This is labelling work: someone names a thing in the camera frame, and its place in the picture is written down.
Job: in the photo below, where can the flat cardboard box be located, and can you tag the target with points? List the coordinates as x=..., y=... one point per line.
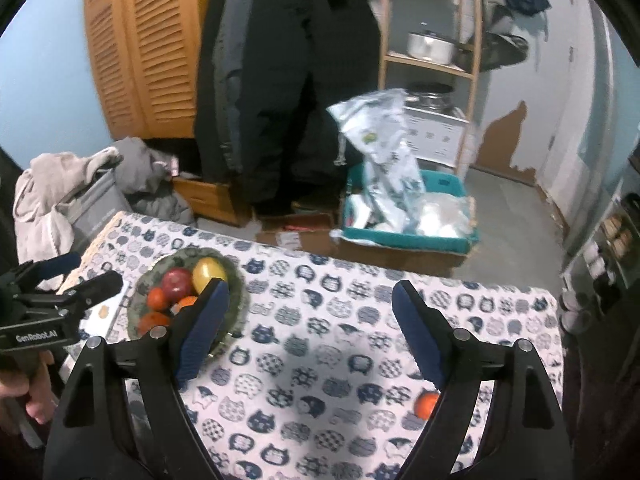
x=295, y=237

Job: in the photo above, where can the green glass fruit bowl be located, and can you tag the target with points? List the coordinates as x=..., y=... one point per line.
x=235, y=305

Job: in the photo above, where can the white flat cookie box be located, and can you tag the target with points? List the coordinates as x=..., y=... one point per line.
x=115, y=305

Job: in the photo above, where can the metal cooking pot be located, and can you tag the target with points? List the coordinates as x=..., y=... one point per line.
x=430, y=45

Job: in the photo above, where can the small pink tag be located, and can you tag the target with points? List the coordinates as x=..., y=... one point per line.
x=173, y=165

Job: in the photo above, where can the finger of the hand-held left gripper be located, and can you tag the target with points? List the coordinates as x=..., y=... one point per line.
x=60, y=264
x=95, y=285

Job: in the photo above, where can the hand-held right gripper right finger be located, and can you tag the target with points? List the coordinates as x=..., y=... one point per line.
x=420, y=335

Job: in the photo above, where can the brown cardboard box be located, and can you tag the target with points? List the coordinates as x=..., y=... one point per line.
x=400, y=262

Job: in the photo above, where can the dark shelf unit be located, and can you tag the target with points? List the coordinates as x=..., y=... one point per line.
x=620, y=260

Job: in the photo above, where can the black pot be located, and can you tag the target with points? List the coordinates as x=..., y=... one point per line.
x=430, y=92

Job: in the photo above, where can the wooden shelf rack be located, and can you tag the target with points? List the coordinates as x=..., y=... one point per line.
x=385, y=35

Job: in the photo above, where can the dark green hanging pan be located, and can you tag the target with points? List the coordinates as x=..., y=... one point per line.
x=500, y=45

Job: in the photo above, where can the grey tote bag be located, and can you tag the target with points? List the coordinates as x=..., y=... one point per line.
x=90, y=210

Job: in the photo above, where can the white printed carton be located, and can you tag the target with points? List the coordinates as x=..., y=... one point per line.
x=432, y=132

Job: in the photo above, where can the wooden louvered cabinet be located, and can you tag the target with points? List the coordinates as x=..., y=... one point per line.
x=145, y=50

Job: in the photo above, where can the black coat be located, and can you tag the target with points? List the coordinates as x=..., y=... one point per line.
x=285, y=85

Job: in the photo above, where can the small jar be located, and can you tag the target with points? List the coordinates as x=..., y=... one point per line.
x=571, y=301
x=576, y=322

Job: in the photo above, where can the yellow pear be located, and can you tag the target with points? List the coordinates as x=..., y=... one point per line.
x=207, y=271

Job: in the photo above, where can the orange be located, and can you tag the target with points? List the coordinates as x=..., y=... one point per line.
x=159, y=298
x=425, y=405
x=186, y=303
x=152, y=323

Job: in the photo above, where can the large red apple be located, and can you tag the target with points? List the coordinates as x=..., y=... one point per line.
x=172, y=282

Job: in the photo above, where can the clear plastic bag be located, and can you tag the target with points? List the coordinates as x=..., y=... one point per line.
x=445, y=215

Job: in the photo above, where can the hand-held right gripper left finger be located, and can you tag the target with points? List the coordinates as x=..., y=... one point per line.
x=202, y=330

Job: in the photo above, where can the person's left hand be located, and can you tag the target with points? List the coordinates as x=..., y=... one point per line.
x=45, y=390

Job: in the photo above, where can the wooden drawer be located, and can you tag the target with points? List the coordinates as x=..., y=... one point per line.
x=210, y=200

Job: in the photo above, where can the cat print tablecloth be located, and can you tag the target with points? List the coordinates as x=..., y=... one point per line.
x=325, y=340

